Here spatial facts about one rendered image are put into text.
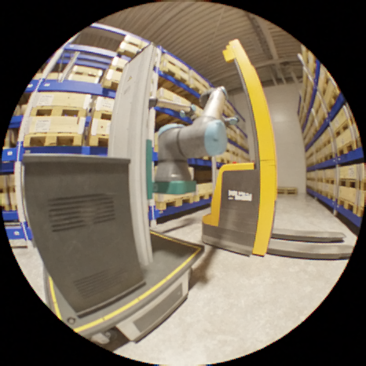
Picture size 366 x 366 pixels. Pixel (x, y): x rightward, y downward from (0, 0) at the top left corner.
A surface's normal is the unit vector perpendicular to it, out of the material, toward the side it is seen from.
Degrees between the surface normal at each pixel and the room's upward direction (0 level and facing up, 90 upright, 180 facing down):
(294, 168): 90
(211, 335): 0
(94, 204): 90
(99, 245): 90
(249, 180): 90
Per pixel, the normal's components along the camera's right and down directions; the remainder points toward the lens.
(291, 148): -0.69, 0.04
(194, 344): -0.02, -1.00
